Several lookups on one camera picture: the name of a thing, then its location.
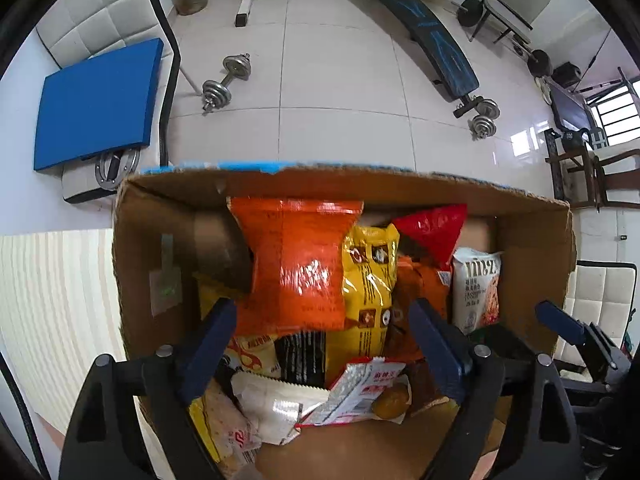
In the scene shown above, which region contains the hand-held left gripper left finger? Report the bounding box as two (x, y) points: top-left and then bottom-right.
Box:
(59, 297), (238, 480)

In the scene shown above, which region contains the steel ring plate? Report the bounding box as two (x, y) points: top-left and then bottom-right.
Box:
(95, 147), (142, 192)

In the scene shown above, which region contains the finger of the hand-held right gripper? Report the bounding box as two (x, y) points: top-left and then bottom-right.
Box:
(535, 300), (632, 387)

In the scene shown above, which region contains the small orange snack bag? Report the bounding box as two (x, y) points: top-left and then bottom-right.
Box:
(390, 255), (455, 362)

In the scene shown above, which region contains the black monitor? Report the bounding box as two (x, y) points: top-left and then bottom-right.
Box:
(546, 80), (597, 135)

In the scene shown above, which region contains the yellow white snack packet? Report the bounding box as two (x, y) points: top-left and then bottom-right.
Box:
(189, 379), (263, 477)

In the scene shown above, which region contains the brown snack packet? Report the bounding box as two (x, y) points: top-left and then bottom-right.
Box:
(404, 360), (453, 417)

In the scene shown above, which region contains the black speaker box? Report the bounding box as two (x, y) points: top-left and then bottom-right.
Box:
(551, 62), (584, 89)

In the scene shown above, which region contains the large orange snack bag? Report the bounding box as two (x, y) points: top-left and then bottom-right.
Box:
(227, 196), (365, 337)

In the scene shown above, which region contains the dark wooden chair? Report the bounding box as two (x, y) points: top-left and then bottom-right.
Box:
(544, 127), (640, 211)

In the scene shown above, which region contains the brown cardboard box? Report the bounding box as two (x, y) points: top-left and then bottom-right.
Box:
(112, 160), (577, 480)

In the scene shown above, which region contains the black snack packet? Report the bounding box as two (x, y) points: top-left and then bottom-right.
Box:
(273, 330), (329, 389)

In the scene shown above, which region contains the white ribbed mat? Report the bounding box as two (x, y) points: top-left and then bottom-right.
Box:
(0, 228), (128, 411)

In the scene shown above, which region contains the red scissors print packet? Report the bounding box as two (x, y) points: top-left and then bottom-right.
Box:
(224, 332), (284, 380)

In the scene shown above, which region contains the dark blue sit-up bench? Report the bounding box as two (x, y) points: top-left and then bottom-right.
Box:
(350, 0), (481, 119)

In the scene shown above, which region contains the black cable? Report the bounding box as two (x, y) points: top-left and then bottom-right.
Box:
(0, 352), (52, 480)

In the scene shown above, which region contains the red white bread packet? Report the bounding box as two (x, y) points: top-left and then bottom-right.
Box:
(295, 357), (412, 429)

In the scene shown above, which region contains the black barbell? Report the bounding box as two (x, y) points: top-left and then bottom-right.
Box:
(456, 0), (554, 79)

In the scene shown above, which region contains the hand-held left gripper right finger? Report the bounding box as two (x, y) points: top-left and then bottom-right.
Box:
(407, 297), (584, 480)

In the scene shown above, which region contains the blue foam pad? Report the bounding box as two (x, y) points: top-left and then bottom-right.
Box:
(33, 37), (165, 172)

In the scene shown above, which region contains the yellow and black snack bag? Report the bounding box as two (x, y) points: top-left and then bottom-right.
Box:
(325, 224), (402, 392)

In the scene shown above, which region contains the white zigzag edge packet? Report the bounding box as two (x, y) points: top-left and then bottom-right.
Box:
(231, 370), (332, 447)

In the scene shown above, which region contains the white quilted chair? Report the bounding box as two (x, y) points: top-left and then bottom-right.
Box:
(556, 260), (639, 382)
(35, 0), (182, 206)

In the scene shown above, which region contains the chrome dumbbell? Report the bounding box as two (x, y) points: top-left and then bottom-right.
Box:
(201, 53), (252, 113)
(469, 97), (502, 139)

